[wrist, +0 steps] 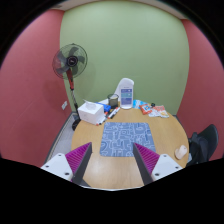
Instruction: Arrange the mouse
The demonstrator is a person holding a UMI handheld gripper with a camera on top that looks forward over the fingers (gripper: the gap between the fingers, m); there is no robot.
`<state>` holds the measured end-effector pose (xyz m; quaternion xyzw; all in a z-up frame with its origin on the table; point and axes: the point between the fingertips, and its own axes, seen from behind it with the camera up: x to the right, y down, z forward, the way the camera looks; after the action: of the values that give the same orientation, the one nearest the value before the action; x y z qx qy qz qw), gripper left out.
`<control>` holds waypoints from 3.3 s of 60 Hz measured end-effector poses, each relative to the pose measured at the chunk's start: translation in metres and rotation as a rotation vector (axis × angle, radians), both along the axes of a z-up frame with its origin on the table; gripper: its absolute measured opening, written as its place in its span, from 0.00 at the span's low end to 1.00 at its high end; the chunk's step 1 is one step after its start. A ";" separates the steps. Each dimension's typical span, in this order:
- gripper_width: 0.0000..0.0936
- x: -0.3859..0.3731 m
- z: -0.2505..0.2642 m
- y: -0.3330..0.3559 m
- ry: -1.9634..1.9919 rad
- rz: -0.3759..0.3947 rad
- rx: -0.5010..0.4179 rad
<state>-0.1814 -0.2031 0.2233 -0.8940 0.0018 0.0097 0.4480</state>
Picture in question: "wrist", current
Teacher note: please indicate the black office chair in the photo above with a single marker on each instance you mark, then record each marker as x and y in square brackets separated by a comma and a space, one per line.
[202, 145]

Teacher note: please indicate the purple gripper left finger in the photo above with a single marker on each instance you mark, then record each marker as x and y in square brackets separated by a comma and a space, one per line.
[78, 160]

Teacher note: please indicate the white snack packet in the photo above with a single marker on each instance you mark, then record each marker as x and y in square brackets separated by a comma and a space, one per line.
[158, 111]

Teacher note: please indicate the dark glass cup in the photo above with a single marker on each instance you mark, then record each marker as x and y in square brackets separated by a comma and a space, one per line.
[113, 100]

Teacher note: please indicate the orange snack packet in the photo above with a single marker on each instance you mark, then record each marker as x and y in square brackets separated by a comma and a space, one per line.
[146, 109]

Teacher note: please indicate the black standing fan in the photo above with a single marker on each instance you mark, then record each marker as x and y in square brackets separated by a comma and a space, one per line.
[68, 63]

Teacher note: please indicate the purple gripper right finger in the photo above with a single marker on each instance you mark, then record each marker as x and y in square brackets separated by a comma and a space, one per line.
[146, 160]

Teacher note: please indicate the white tissue box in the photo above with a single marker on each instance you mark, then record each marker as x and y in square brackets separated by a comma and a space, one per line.
[91, 112]

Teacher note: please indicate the blue plastic object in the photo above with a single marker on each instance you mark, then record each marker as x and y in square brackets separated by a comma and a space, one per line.
[106, 107]

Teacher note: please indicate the black red marker pen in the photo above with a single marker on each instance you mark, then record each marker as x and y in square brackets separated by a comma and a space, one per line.
[114, 112]

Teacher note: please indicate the light blue packet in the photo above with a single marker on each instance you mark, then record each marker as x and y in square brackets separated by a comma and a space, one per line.
[138, 103]

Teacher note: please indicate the blue patterned mouse pad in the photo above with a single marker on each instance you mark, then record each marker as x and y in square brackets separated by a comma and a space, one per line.
[118, 138]

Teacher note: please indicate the white wall socket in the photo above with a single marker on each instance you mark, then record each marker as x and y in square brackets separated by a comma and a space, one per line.
[64, 105]

